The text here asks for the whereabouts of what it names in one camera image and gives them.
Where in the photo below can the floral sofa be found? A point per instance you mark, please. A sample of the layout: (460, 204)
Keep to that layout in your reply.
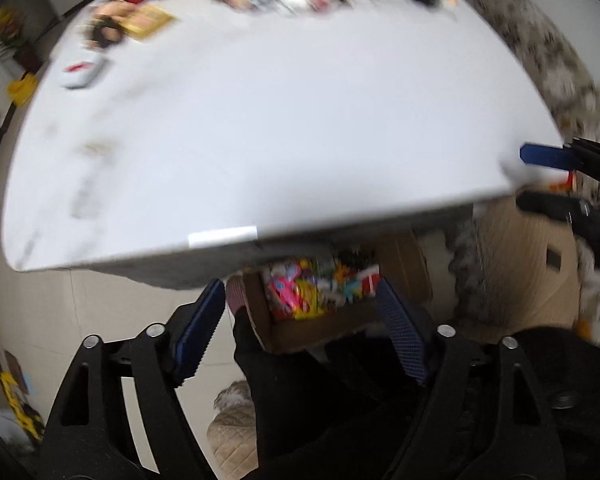
(540, 50)

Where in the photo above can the pile of colourful packets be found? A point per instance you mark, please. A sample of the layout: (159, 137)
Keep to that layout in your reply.
(305, 292)

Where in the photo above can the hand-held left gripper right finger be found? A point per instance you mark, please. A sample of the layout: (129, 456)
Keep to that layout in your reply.
(402, 335)

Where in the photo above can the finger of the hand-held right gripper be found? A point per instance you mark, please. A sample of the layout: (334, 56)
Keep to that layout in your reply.
(545, 202)
(545, 155)

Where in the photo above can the yellow plastic stool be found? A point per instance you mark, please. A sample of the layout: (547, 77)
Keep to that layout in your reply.
(22, 87)

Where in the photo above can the golden snack packet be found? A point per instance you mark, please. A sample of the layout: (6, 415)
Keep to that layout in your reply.
(147, 20)

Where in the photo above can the black-haired doll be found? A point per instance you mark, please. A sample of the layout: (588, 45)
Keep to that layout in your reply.
(105, 25)

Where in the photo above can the person's black pants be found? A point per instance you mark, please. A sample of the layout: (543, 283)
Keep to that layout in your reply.
(290, 400)

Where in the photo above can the white device with red stripe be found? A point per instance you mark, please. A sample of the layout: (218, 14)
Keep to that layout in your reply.
(82, 72)

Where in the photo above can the potted yellow flower plant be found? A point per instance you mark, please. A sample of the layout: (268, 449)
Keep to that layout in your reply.
(10, 30)

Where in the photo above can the yellow toy excavator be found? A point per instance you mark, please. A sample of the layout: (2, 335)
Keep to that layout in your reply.
(17, 402)

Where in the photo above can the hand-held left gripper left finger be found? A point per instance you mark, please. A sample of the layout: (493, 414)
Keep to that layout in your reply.
(200, 335)

